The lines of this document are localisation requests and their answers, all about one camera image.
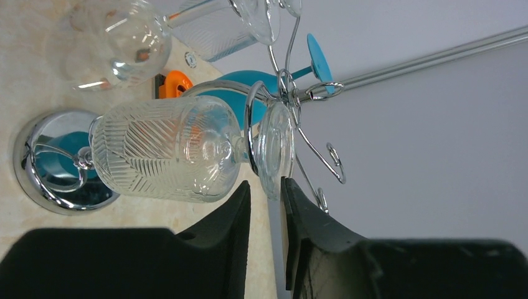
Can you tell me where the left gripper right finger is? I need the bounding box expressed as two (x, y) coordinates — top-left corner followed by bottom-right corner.
(281, 178), (527, 298)

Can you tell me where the small metal washer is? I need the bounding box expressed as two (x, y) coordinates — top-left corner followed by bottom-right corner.
(184, 52), (197, 69)

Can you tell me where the clear ribbed wine glass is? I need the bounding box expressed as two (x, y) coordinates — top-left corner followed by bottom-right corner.
(59, 1), (172, 91)
(90, 96), (295, 203)
(166, 0), (280, 62)

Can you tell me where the orange toy block piece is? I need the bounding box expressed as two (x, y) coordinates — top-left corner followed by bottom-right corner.
(155, 70), (194, 99)

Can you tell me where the chrome wine glass rack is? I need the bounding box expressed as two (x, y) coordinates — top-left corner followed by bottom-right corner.
(13, 1), (344, 214)

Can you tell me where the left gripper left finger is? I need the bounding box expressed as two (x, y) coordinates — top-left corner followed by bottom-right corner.
(1, 181), (251, 298)

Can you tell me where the blue wine glass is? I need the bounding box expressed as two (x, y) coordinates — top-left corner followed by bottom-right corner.
(197, 32), (336, 131)

